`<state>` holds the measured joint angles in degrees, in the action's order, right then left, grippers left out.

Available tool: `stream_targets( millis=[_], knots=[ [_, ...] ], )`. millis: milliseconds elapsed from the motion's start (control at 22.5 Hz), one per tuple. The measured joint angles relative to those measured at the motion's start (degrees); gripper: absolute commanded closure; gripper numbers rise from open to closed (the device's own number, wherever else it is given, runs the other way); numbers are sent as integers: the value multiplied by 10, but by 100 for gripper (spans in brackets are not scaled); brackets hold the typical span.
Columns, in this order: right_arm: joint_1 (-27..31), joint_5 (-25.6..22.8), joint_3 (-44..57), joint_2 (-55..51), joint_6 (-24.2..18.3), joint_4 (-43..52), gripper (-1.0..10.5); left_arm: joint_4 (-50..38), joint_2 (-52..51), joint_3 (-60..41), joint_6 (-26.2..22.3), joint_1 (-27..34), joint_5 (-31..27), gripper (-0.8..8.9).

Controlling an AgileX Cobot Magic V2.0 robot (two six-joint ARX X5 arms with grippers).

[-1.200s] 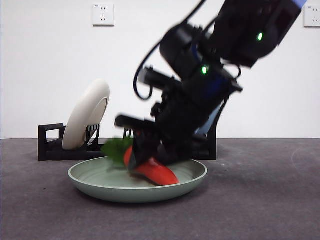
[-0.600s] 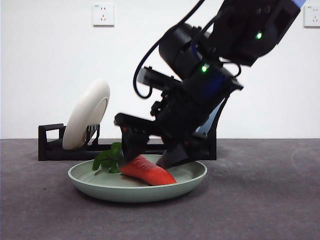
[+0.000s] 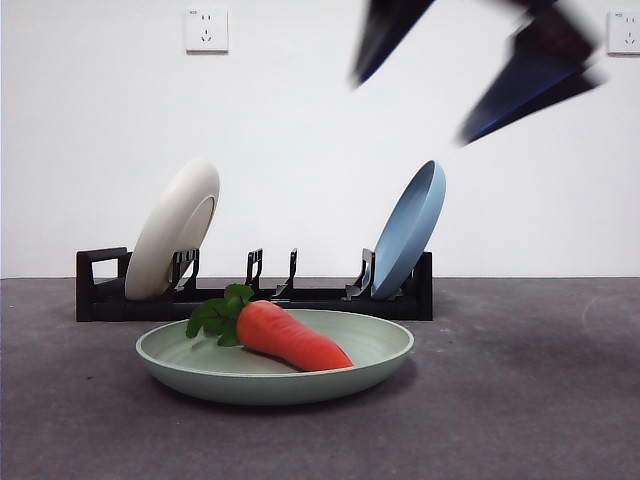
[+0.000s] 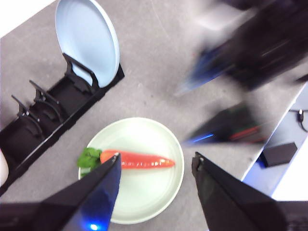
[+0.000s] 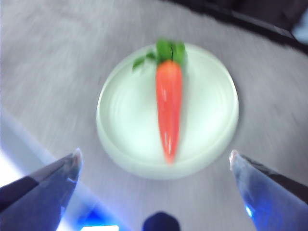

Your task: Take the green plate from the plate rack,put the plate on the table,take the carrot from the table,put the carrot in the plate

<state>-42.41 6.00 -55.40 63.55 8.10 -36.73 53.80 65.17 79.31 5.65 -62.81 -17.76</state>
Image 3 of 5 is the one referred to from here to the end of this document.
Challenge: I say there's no orange carrot with green leaves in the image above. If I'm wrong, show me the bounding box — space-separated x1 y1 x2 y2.
185 283 355 374

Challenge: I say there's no cream plate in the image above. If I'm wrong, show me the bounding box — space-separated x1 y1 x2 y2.
123 157 221 302

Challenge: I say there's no black plate rack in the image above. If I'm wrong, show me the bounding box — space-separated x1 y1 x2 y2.
74 246 434 323

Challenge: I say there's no white wall socket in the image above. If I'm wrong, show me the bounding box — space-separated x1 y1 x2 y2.
606 10 640 56
185 7 229 54

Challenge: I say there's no blue plate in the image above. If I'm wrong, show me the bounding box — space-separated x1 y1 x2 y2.
369 159 447 300

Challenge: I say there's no green plate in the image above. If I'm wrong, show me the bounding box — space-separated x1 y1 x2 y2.
134 308 415 407

